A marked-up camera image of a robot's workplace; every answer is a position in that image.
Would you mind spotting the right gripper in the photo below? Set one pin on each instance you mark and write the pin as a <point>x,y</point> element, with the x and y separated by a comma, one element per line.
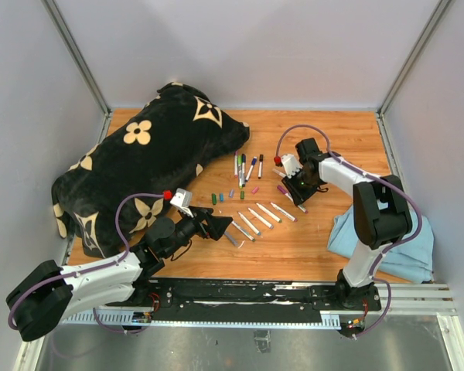
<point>299,196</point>

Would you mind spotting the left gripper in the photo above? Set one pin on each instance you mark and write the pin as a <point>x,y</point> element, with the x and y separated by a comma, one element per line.
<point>216,226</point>

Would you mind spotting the magenta cap marker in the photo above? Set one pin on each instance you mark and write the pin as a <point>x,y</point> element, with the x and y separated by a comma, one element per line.
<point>288,195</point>

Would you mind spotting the purple marker grey body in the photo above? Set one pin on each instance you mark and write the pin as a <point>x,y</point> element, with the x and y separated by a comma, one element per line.
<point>231,239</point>

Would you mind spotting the green cap white marker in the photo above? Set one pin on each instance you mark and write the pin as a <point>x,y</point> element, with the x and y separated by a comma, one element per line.
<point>269,213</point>

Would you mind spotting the lavender cap marker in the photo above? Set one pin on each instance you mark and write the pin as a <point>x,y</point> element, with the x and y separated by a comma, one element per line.
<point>260,218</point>

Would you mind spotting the light blue marker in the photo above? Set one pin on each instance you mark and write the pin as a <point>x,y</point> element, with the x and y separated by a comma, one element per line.
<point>249,223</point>

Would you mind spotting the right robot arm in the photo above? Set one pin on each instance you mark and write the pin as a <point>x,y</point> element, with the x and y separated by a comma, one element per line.
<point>381,213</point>

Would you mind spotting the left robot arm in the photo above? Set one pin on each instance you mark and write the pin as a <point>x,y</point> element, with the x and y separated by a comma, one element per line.
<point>52,293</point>

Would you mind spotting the black cap whiteboard marker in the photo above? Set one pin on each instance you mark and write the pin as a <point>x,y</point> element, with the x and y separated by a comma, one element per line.
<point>260,165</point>

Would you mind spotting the blue cap whiteboard marker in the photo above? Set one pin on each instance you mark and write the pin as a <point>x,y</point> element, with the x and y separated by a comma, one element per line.
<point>251,168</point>

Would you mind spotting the light green marker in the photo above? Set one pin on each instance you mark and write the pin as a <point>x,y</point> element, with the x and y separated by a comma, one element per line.
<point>240,164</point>

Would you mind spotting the black floral plush blanket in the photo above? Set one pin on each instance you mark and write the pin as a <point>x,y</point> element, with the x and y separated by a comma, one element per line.
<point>114,190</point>

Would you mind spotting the light blue cloth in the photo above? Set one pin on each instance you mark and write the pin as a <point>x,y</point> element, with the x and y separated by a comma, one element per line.
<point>411,261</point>

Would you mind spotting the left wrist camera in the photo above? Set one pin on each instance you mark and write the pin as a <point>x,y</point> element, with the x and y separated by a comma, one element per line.
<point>181,200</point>

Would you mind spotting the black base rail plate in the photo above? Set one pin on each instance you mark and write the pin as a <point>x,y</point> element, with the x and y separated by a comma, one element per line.
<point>172,292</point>

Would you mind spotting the slotted cable duct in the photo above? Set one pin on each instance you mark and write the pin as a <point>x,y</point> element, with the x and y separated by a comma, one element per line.
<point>221,316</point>

